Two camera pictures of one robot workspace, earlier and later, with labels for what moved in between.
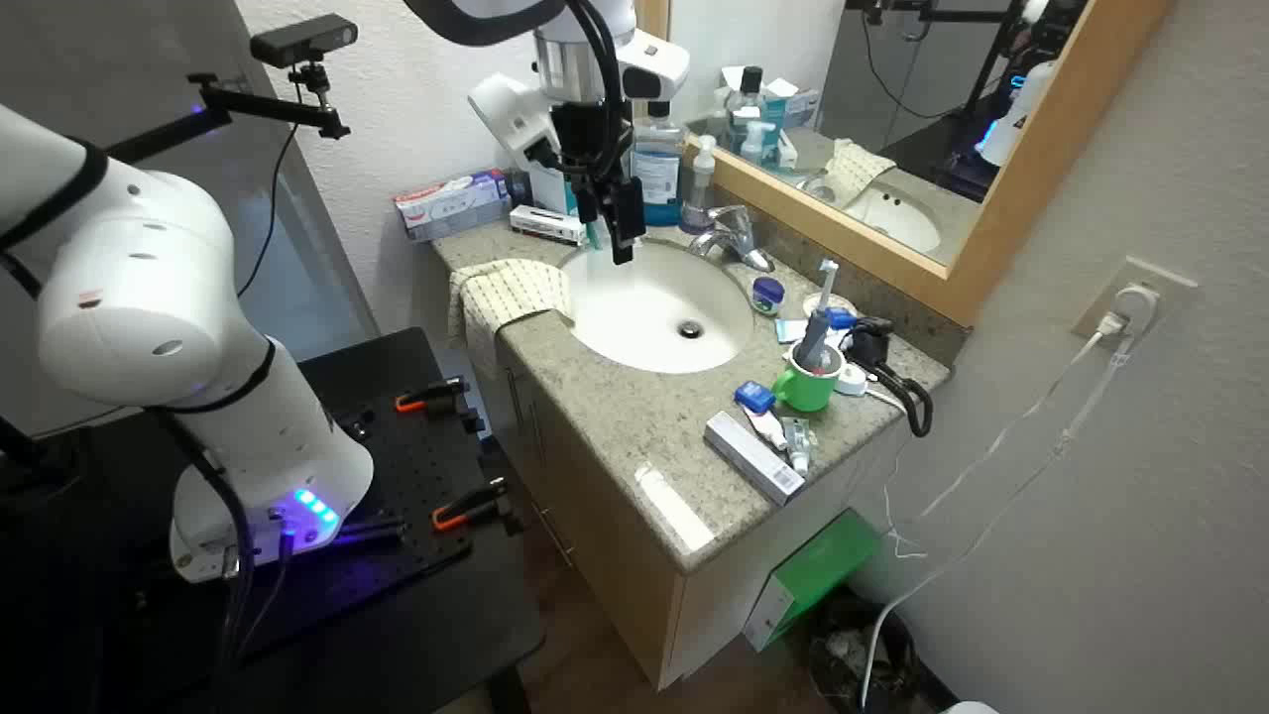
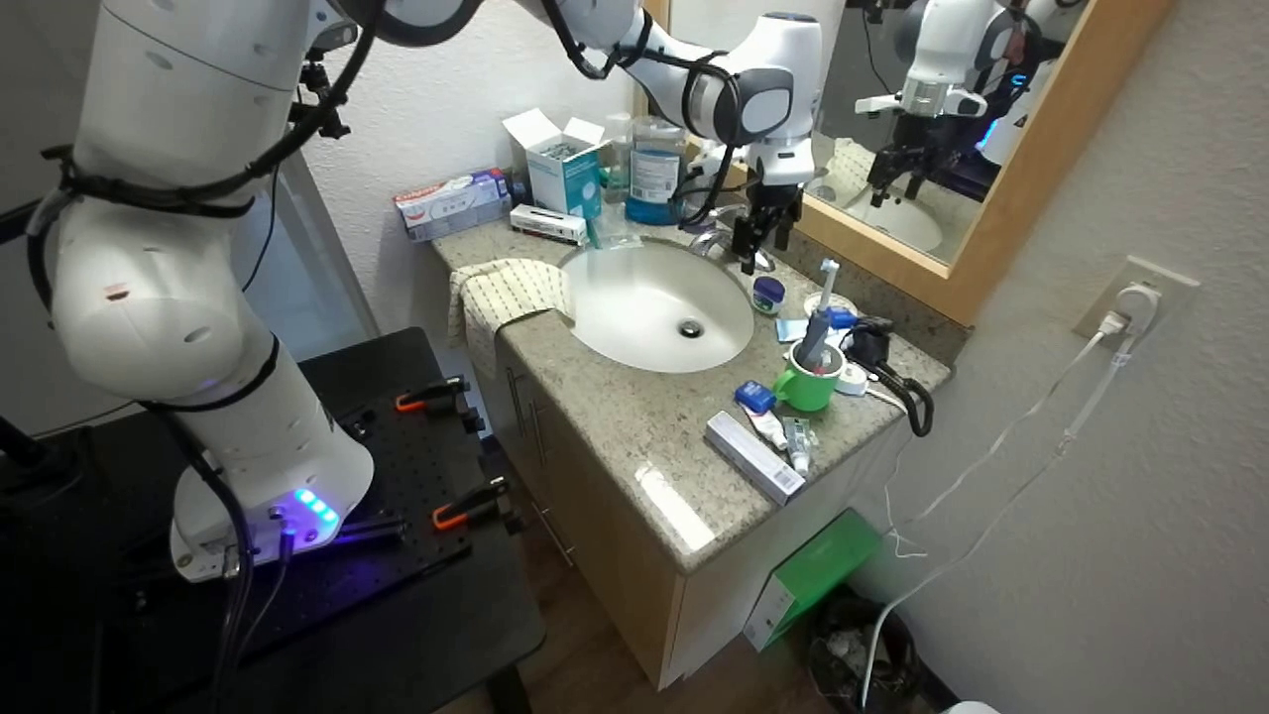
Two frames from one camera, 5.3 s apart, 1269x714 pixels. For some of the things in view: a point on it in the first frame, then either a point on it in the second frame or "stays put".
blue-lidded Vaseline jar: (768, 289) stays put
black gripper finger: (629, 217) to (774, 235)
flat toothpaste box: (452, 202) stays put
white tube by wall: (548, 222) stays put
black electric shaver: (868, 350) stays put
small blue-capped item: (753, 396) stays put
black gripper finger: (593, 222) to (744, 238)
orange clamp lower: (465, 506) stays put
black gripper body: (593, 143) to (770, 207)
